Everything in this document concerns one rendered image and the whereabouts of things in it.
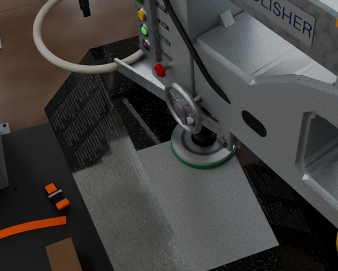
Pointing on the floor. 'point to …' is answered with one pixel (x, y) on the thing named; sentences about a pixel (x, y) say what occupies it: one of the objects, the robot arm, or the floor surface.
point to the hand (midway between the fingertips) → (84, 6)
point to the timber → (64, 256)
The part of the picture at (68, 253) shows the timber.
